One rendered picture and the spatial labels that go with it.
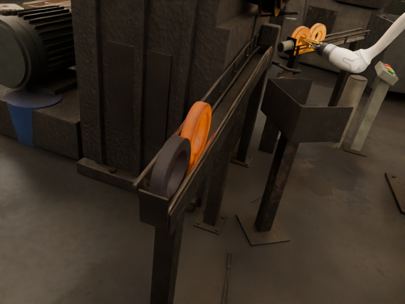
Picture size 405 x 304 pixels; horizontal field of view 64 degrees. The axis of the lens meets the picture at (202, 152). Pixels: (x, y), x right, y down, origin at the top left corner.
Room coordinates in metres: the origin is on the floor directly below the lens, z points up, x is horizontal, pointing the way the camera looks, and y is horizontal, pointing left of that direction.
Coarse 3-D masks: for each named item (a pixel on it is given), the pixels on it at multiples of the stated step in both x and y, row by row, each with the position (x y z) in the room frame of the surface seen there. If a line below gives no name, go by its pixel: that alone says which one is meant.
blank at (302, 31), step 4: (300, 28) 2.12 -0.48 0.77; (304, 28) 2.13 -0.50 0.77; (308, 28) 2.15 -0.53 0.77; (296, 32) 2.11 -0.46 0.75; (300, 32) 2.11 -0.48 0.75; (304, 32) 2.14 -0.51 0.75; (308, 32) 2.16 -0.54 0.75; (292, 36) 2.10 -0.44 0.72; (296, 36) 2.09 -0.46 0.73; (300, 36) 2.12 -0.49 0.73; (304, 36) 2.16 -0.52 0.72; (308, 36) 2.17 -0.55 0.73; (296, 44) 2.10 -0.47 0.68; (300, 44) 2.15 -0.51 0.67; (296, 48) 2.11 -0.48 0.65
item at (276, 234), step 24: (264, 96) 1.24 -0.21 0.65; (288, 96) 1.08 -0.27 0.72; (288, 120) 1.04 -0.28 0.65; (312, 120) 1.02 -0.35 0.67; (336, 120) 1.05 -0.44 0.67; (288, 144) 1.14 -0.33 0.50; (288, 168) 1.15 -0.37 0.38; (264, 192) 1.19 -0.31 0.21; (240, 216) 1.23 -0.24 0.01; (264, 216) 1.14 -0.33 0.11; (264, 240) 1.09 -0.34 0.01; (288, 240) 1.11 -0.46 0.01
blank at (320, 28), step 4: (316, 24) 2.23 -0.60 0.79; (320, 24) 2.23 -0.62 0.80; (312, 28) 2.21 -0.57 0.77; (316, 28) 2.21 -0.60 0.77; (320, 28) 2.23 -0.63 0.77; (324, 28) 2.26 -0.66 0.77; (312, 32) 2.19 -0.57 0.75; (316, 32) 2.21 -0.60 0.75; (320, 32) 2.25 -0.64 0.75; (324, 32) 2.27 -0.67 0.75; (312, 36) 2.19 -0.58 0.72; (320, 36) 2.26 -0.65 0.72; (324, 36) 2.28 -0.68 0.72; (316, 40) 2.25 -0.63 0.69
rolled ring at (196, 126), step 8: (200, 104) 0.83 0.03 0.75; (208, 104) 0.85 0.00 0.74; (192, 112) 0.79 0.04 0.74; (200, 112) 0.79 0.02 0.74; (208, 112) 0.86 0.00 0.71; (192, 120) 0.77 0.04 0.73; (200, 120) 0.80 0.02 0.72; (208, 120) 0.88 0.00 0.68; (184, 128) 0.76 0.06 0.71; (192, 128) 0.75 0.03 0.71; (200, 128) 0.89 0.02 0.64; (208, 128) 0.89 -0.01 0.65; (184, 136) 0.75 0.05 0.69; (192, 136) 0.75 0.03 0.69; (200, 136) 0.88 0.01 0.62; (192, 144) 0.76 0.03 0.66; (200, 144) 0.86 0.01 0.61; (192, 152) 0.76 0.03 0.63; (200, 152) 0.84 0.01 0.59; (192, 160) 0.77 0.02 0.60
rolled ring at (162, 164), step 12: (168, 144) 0.63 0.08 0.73; (180, 144) 0.65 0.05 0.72; (168, 156) 0.60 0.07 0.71; (180, 156) 0.71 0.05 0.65; (156, 168) 0.58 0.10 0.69; (168, 168) 0.59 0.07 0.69; (180, 168) 0.70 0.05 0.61; (156, 180) 0.57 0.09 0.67; (180, 180) 0.68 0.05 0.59; (156, 192) 0.56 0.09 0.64; (168, 192) 0.64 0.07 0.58
